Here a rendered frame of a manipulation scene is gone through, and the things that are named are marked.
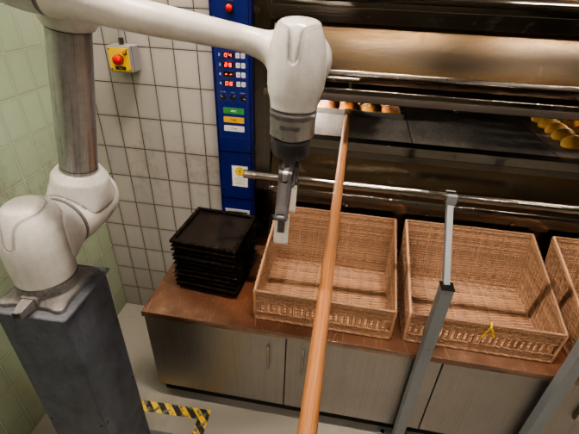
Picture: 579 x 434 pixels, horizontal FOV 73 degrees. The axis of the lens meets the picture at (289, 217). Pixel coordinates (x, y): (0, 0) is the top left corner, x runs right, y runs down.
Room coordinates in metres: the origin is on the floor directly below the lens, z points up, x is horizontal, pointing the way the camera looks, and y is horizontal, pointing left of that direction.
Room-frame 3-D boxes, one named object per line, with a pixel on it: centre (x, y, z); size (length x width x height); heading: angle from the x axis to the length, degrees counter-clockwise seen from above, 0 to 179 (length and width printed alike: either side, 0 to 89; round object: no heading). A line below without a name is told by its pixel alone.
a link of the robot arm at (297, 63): (0.75, 0.00, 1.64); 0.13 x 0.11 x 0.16; 171
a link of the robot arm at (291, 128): (0.74, 0.00, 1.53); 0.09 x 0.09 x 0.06
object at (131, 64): (1.66, 0.70, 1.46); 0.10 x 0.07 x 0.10; 82
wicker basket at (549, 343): (1.23, -0.76, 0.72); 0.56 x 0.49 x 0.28; 82
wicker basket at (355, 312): (1.31, -0.18, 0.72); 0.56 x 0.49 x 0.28; 81
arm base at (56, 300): (0.79, 0.66, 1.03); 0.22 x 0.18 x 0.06; 174
